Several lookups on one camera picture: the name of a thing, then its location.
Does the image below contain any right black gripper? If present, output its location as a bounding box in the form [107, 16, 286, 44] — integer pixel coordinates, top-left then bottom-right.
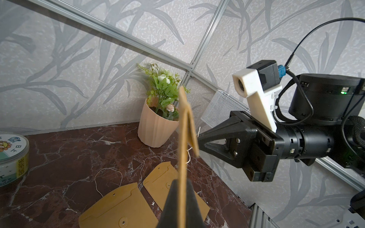
[198, 74, 365, 182]

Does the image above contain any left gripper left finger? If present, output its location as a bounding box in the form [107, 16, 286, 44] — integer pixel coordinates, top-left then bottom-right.
[156, 180, 178, 228]

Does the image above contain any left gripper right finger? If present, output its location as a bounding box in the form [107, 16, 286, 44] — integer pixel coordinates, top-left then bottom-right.
[186, 179, 206, 228]

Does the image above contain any kraft file bag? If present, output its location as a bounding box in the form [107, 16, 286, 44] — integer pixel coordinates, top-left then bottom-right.
[177, 86, 199, 228]
[79, 182, 158, 228]
[143, 161, 210, 221]

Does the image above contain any bag closure string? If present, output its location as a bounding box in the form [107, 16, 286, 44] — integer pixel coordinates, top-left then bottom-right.
[185, 126, 202, 165]
[94, 167, 124, 198]

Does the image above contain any white closure string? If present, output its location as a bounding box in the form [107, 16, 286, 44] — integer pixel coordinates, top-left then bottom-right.
[139, 155, 163, 183]

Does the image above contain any peach flower pot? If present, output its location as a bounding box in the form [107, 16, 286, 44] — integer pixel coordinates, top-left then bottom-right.
[138, 101, 179, 148]

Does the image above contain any green artificial plant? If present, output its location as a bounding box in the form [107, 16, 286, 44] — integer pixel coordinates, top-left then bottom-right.
[138, 63, 190, 121]

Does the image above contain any small labelled tin can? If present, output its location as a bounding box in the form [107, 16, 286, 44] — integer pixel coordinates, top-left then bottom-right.
[0, 133, 29, 187]

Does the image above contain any white wire mesh basket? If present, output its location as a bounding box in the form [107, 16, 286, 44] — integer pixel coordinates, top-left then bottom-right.
[201, 90, 250, 128]

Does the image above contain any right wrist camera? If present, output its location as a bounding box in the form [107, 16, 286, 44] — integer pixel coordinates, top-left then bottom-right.
[232, 60, 286, 132]

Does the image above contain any aluminium frame back bar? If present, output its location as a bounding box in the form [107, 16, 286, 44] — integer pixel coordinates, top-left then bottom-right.
[32, 0, 220, 91]

